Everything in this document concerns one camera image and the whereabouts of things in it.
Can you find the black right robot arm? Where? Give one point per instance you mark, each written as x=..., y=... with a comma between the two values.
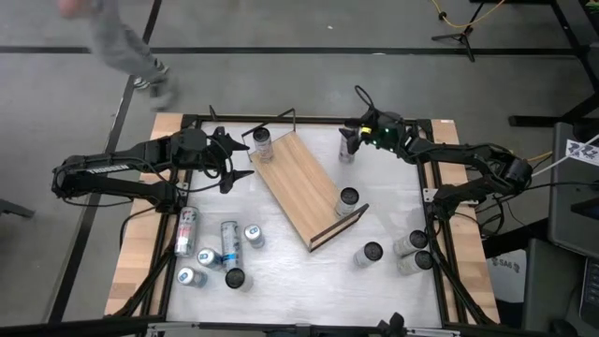
x=468, y=154

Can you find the wooden tray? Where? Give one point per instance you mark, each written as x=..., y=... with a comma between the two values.
x=299, y=187

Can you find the black furniture leg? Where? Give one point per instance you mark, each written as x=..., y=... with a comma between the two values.
x=16, y=209

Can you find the Celsius Tropical Vibe can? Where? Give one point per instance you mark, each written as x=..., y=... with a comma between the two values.
x=345, y=154

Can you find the silver aluminium rail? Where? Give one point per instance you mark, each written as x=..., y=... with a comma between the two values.
x=173, y=325

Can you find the white printed paper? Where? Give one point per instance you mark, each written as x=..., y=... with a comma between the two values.
x=582, y=152

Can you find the black rig beam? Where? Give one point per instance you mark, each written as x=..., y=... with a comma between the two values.
x=70, y=327

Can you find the black frame clamp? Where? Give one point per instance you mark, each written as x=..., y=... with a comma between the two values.
x=213, y=114

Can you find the black metal table frame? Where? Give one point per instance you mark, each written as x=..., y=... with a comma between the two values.
x=327, y=120

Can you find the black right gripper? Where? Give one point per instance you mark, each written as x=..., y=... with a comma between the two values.
x=386, y=131

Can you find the person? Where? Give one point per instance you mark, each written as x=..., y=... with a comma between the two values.
x=121, y=47

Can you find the black box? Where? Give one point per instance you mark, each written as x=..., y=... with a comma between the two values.
x=552, y=285

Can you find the black keyboard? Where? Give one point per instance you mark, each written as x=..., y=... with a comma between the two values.
x=592, y=285

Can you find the blue silver Red Bull can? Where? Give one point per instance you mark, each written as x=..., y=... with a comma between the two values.
x=209, y=258
x=254, y=235
x=189, y=277

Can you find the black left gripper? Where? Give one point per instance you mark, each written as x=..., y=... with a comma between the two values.
x=196, y=150

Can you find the Celsius Arctic Vibe can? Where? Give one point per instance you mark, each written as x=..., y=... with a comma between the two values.
x=367, y=256
x=230, y=243
x=346, y=203

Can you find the white Celsius can black lid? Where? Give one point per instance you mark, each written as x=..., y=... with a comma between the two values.
x=412, y=264
x=407, y=244

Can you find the black tripod stand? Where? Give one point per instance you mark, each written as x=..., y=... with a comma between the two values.
x=463, y=39

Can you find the black desk frame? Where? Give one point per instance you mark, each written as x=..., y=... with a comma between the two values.
x=533, y=121

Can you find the white SA6 box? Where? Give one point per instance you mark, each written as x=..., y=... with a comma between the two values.
x=507, y=276

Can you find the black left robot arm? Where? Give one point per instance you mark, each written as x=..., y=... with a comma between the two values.
x=103, y=169

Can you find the gray cabinet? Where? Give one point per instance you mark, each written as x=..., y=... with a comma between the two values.
x=571, y=210

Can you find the Celsius Beach Vibe can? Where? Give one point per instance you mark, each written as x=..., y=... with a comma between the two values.
x=263, y=147
x=238, y=281
x=187, y=231

